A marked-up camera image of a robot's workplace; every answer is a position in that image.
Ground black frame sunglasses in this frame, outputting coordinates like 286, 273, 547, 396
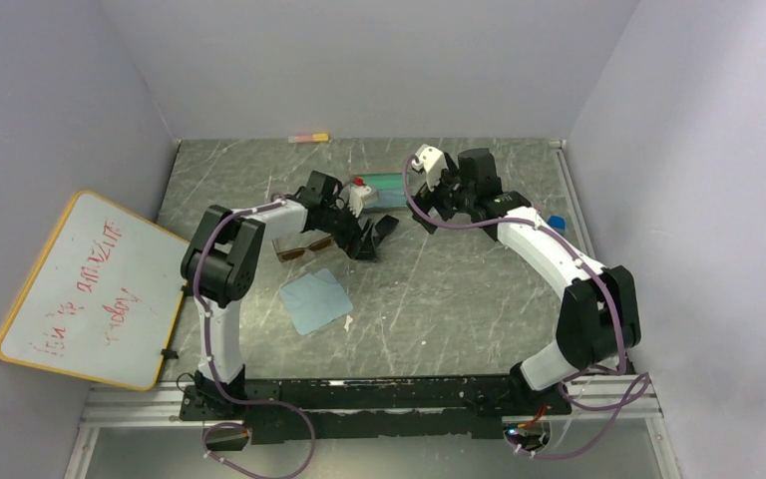
364, 215, 400, 248

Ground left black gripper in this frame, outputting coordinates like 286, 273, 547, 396
320, 199, 379, 263

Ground pink yellow marker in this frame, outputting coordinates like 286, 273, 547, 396
287, 133, 330, 144

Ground brown glasses case green lining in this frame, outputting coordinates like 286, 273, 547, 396
359, 173, 407, 210

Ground brown tinted sunglasses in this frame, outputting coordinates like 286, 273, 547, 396
275, 237, 333, 262

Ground blue cleaning cloth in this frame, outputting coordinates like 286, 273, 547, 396
374, 190, 407, 209
279, 268, 353, 335

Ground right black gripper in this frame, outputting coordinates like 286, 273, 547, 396
407, 158, 476, 234

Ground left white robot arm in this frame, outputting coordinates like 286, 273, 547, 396
180, 171, 399, 419

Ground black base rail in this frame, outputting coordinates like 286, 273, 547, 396
180, 374, 572, 445

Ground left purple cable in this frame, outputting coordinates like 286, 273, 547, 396
194, 195, 318, 479

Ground blue whiteboard eraser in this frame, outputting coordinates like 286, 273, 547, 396
548, 216, 567, 232

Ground yellow framed whiteboard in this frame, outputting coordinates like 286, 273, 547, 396
0, 191, 189, 391

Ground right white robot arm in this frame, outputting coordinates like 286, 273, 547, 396
404, 145, 640, 414

